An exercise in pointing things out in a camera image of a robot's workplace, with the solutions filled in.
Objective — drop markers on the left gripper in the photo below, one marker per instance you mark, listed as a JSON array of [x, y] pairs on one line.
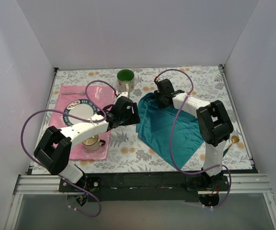
[[133, 114]]

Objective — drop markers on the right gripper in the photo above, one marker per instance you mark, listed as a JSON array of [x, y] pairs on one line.
[[163, 101]]

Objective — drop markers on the teal cloth napkin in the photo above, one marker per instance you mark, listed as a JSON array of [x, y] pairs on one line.
[[155, 128]]

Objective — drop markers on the gold spoon teal handle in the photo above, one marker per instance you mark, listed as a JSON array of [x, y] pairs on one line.
[[234, 139]]

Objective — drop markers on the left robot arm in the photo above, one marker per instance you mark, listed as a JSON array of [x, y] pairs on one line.
[[53, 150]]

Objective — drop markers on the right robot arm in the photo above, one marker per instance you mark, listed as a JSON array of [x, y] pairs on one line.
[[215, 128]]

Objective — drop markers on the green inside floral mug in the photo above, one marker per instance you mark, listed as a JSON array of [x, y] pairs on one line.
[[125, 78]]

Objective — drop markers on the floral tablecloth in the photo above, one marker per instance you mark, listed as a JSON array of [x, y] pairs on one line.
[[126, 152]]

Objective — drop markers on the cream enamel cup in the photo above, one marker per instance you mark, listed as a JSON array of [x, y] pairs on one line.
[[93, 143]]

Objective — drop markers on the white plate blue rim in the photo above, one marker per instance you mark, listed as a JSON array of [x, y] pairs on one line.
[[82, 108]]

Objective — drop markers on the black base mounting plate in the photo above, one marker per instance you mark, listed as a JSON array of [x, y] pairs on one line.
[[151, 186]]

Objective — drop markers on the silver fork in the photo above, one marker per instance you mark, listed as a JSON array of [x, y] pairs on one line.
[[73, 93]]

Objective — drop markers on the pink placemat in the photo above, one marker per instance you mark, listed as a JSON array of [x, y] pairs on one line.
[[98, 95]]

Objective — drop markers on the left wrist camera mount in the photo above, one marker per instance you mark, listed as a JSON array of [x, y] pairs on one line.
[[120, 94]]

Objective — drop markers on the aluminium frame rail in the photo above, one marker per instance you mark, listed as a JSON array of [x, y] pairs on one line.
[[242, 183]]

